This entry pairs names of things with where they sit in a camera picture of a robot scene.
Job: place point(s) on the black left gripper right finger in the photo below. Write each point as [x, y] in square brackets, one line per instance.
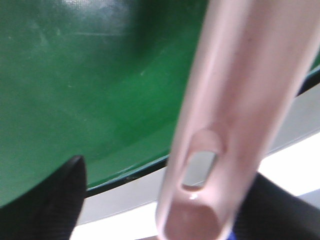
[271, 213]

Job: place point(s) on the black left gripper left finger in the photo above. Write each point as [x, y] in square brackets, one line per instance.
[50, 210]

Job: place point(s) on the beige hand brush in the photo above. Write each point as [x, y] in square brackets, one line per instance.
[251, 60]

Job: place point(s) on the green conveyor belt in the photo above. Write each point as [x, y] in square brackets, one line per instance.
[105, 79]

